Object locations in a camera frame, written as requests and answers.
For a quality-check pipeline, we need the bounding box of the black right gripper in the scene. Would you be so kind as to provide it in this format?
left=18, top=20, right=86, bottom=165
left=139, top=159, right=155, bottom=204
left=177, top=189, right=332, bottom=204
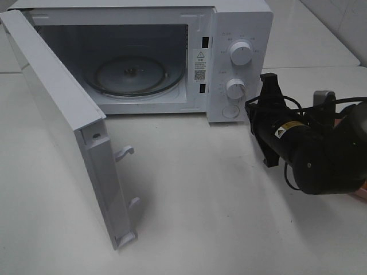
left=245, top=72, right=290, bottom=167

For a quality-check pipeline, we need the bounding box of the round door release button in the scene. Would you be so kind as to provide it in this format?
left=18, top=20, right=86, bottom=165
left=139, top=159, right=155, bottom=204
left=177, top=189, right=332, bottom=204
left=222, top=105, right=240, bottom=119

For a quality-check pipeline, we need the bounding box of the white microwave door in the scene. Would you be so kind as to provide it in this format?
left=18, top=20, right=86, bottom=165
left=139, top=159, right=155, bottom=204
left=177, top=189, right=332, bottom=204
left=1, top=10, right=139, bottom=249

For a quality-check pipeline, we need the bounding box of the pink plate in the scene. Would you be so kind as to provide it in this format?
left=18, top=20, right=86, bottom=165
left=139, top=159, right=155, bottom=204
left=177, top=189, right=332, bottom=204
left=334, top=103, right=366, bottom=200

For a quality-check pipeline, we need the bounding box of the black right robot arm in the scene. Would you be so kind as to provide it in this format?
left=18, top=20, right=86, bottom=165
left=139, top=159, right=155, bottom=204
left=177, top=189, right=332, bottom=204
left=245, top=73, right=366, bottom=195

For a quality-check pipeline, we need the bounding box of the lower white microwave knob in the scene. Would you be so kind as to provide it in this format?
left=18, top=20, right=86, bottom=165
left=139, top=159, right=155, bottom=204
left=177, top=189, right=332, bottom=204
left=225, top=78, right=245, bottom=100

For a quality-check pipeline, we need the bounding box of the white microwave knob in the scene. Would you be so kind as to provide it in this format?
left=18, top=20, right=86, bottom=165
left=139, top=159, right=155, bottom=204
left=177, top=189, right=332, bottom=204
left=229, top=40, right=253, bottom=66
left=225, top=78, right=245, bottom=100

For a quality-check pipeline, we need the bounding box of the upper white microwave knob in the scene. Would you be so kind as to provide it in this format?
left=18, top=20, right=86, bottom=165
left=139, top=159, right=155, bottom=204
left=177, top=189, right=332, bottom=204
left=229, top=40, right=253, bottom=66

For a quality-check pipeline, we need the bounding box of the white microwave oven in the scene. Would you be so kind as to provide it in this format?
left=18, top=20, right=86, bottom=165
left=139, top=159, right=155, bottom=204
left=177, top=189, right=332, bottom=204
left=5, top=1, right=273, bottom=123

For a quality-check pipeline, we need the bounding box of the glass microwave turntable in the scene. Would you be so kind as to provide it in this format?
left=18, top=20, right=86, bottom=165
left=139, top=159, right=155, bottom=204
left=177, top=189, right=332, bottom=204
left=84, top=55, right=186, bottom=97

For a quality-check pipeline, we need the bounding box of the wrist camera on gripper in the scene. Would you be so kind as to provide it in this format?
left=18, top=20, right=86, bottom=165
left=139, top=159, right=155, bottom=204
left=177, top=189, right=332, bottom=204
left=313, top=90, right=336, bottom=128

